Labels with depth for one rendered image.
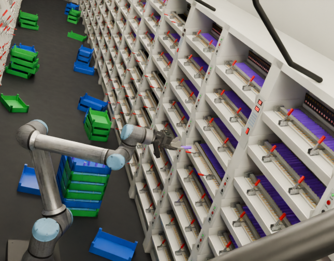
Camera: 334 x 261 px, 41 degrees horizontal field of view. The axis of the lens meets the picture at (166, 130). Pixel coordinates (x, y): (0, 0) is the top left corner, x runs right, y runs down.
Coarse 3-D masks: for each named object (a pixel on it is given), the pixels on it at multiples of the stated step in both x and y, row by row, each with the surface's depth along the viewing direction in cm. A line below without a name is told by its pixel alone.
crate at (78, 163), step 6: (72, 162) 326; (78, 162) 339; (72, 168) 325; (78, 168) 326; (84, 168) 328; (90, 168) 330; (96, 168) 332; (102, 168) 333; (108, 168) 335; (108, 174) 338
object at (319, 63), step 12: (228, 12) 337; (216, 24) 337; (252, 24) 315; (216, 36) 333; (264, 36) 275; (288, 36) 320; (288, 48) 261; (300, 48) 279; (264, 60) 263; (300, 60) 233; (312, 60) 247; (324, 60) 264; (324, 72) 220; (312, 96) 215
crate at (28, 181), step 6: (24, 168) 374; (30, 168) 377; (24, 174) 374; (30, 174) 377; (24, 180) 366; (30, 180) 369; (36, 180) 371; (18, 186) 349; (24, 186) 350; (30, 186) 361; (36, 186) 364; (24, 192) 352; (30, 192) 353; (36, 192) 353
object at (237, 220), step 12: (228, 204) 238; (240, 204) 240; (228, 216) 231; (240, 216) 222; (252, 216) 228; (228, 228) 228; (240, 228) 222; (252, 228) 219; (240, 240) 215; (252, 240) 215
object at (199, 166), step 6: (186, 138) 296; (192, 138) 297; (198, 138) 298; (186, 144) 298; (192, 144) 298; (186, 150) 297; (192, 150) 292; (192, 156) 285; (192, 162) 286; (198, 162) 278; (198, 168) 273; (204, 168) 272; (204, 174) 266; (204, 180) 263; (210, 180) 260; (210, 186) 255; (216, 186) 255; (210, 192) 253; (216, 192) 245
